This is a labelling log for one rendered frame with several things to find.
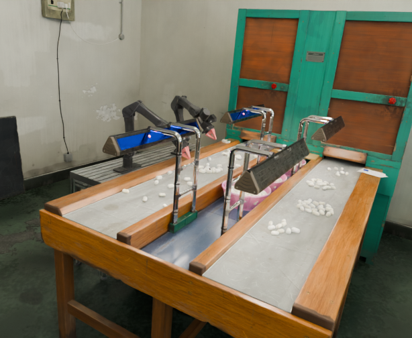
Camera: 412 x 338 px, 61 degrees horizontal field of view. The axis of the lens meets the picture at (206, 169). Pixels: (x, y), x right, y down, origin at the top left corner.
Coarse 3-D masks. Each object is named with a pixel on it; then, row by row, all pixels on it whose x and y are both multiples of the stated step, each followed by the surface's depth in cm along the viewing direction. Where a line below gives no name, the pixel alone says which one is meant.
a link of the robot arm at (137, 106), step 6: (138, 102) 214; (126, 108) 215; (132, 108) 215; (138, 108) 216; (144, 108) 216; (126, 114) 216; (144, 114) 217; (150, 114) 217; (150, 120) 218; (156, 120) 218; (162, 120) 219
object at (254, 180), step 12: (300, 144) 150; (288, 156) 133; (300, 156) 144; (252, 168) 106; (264, 168) 113; (276, 168) 121; (288, 168) 129; (240, 180) 107; (252, 180) 104; (264, 180) 110; (252, 192) 105
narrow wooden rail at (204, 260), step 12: (312, 168) 239; (288, 180) 206; (300, 180) 214; (276, 192) 185; (264, 204) 169; (252, 216) 155; (240, 228) 143; (216, 240) 132; (228, 240) 133; (204, 252) 124; (216, 252) 124; (192, 264) 116; (204, 264) 116
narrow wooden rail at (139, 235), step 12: (240, 168) 220; (216, 180) 195; (204, 192) 177; (216, 192) 189; (180, 204) 161; (204, 204) 179; (156, 216) 147; (168, 216) 151; (180, 216) 160; (132, 228) 136; (144, 228) 137; (156, 228) 145; (120, 240) 131; (132, 240) 132; (144, 240) 139
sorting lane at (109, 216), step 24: (240, 144) 292; (192, 168) 220; (216, 168) 224; (120, 192) 174; (144, 192) 177; (168, 192) 179; (72, 216) 146; (96, 216) 148; (120, 216) 150; (144, 216) 152
